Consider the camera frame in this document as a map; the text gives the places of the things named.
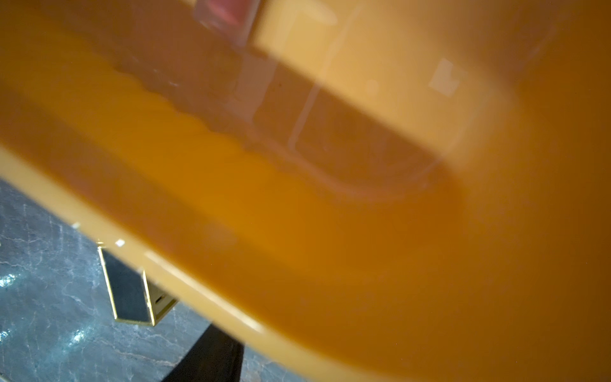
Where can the yellow storage tray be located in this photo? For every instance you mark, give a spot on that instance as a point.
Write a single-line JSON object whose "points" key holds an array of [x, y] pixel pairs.
{"points": [[368, 190]]}

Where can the pale pink lip gloss tube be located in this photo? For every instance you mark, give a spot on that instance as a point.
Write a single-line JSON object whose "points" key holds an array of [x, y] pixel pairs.
{"points": [[232, 19]]}

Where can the black gold square lipstick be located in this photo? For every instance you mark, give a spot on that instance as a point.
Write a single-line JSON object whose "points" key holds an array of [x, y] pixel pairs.
{"points": [[134, 299]]}

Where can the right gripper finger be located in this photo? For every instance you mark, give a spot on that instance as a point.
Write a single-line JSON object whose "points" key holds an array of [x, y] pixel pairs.
{"points": [[216, 356]]}

